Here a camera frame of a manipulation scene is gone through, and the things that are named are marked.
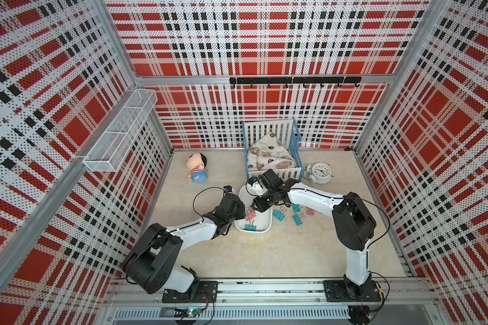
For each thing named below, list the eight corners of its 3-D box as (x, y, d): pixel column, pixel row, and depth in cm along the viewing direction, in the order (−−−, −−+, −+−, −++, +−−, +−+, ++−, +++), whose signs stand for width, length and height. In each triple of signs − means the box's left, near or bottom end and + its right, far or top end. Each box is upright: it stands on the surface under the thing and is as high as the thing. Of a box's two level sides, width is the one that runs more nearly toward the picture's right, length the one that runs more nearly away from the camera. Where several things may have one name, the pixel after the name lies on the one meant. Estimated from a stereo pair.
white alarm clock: (305, 184, 106) (307, 180, 103) (302, 167, 114) (303, 162, 111) (332, 184, 106) (334, 180, 103) (327, 166, 114) (329, 162, 111)
